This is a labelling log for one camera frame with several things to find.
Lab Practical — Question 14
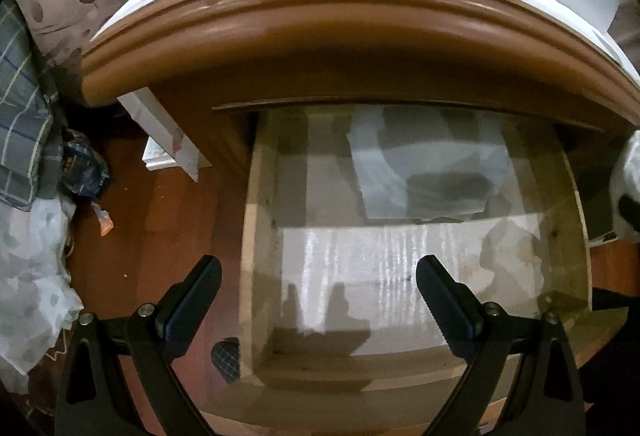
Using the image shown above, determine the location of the white plastic bag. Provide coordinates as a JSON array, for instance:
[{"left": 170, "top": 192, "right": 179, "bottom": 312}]
[{"left": 609, "top": 130, "right": 640, "bottom": 242}]

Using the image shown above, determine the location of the clear folded plastic bag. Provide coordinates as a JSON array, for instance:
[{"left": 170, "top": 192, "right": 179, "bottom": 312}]
[{"left": 347, "top": 108, "right": 518, "bottom": 222}]

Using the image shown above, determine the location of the dark blue packet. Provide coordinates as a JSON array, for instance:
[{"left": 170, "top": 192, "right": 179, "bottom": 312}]
[{"left": 62, "top": 138, "right": 111, "bottom": 199}]

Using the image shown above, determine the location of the white cardboard piece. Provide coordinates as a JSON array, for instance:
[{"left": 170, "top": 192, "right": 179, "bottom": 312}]
[{"left": 117, "top": 86, "right": 213, "bottom": 182}]

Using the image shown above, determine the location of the brown wooden nightstand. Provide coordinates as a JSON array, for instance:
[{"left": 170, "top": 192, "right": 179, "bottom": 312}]
[{"left": 80, "top": 0, "right": 640, "bottom": 177}]

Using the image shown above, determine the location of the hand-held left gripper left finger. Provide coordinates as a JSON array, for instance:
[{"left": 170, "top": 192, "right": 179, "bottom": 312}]
[{"left": 55, "top": 255, "right": 223, "bottom": 436}]

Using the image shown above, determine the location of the white sheer leaf-print fabric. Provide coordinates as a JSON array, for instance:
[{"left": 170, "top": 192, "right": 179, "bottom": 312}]
[{"left": 0, "top": 196, "right": 83, "bottom": 392}]

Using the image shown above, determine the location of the wooden drawer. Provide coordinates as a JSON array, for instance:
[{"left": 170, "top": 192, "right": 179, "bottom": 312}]
[{"left": 237, "top": 108, "right": 631, "bottom": 429}]

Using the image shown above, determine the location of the grey plaid pillow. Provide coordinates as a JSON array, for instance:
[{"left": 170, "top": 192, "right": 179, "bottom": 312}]
[{"left": 0, "top": 0, "right": 63, "bottom": 207}]

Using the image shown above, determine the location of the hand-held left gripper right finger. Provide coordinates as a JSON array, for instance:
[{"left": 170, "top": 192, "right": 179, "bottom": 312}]
[{"left": 416, "top": 255, "right": 586, "bottom": 436}]

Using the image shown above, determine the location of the white drawer liner paper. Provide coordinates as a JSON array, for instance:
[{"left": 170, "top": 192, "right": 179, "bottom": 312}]
[{"left": 280, "top": 213, "right": 551, "bottom": 337}]

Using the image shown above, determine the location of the small orange wrapper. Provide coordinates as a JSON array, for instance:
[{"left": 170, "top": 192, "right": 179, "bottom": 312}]
[{"left": 92, "top": 201, "right": 115, "bottom": 237}]

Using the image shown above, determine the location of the dark mesh slipper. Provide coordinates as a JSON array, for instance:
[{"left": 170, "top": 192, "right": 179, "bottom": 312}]
[{"left": 211, "top": 337, "right": 242, "bottom": 384}]

